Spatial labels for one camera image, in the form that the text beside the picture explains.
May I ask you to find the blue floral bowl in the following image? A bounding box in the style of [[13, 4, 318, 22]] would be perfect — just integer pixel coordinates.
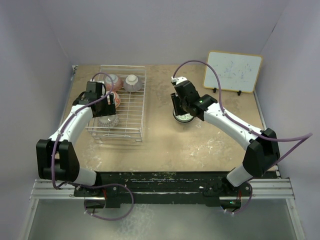
[[175, 118, 193, 124]]

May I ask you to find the green patterned bowl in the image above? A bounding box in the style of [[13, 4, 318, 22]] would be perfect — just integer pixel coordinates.
[[172, 110, 194, 120]]

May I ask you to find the orange floral bowl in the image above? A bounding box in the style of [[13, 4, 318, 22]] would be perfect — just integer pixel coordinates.
[[107, 91, 121, 108]]

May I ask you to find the purple patterned bowl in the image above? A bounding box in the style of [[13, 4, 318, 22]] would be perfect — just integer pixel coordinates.
[[98, 114, 119, 128]]

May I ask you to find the white wire dish rack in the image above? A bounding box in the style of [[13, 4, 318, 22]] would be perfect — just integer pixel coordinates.
[[85, 65, 147, 142]]

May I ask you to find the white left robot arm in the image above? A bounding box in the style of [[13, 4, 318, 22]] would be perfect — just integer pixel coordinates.
[[36, 81, 116, 196]]

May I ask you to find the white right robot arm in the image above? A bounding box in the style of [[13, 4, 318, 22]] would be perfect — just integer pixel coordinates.
[[171, 77, 280, 196]]

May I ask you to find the pink patterned bowl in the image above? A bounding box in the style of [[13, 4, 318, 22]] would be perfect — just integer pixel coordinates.
[[104, 74, 123, 92]]

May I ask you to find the grey striped bowl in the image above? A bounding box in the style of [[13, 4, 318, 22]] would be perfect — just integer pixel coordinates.
[[123, 74, 143, 92]]

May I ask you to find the yellow framed whiteboard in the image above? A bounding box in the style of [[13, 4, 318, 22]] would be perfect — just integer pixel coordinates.
[[207, 51, 263, 93]]

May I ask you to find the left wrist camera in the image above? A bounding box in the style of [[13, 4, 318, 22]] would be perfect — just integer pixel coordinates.
[[90, 79, 105, 87]]

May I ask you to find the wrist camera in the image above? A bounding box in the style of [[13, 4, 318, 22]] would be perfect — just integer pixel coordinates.
[[90, 79, 105, 87], [171, 76, 188, 86]]

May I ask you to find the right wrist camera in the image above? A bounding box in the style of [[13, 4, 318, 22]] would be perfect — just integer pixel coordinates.
[[171, 76, 188, 86]]

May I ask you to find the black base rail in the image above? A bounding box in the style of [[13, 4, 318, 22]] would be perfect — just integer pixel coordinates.
[[74, 171, 252, 209]]

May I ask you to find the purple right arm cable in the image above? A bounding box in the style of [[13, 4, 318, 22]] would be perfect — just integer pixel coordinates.
[[172, 59, 313, 215]]

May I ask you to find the aluminium frame rail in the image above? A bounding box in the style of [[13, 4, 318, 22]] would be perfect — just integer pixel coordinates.
[[19, 178, 305, 240]]

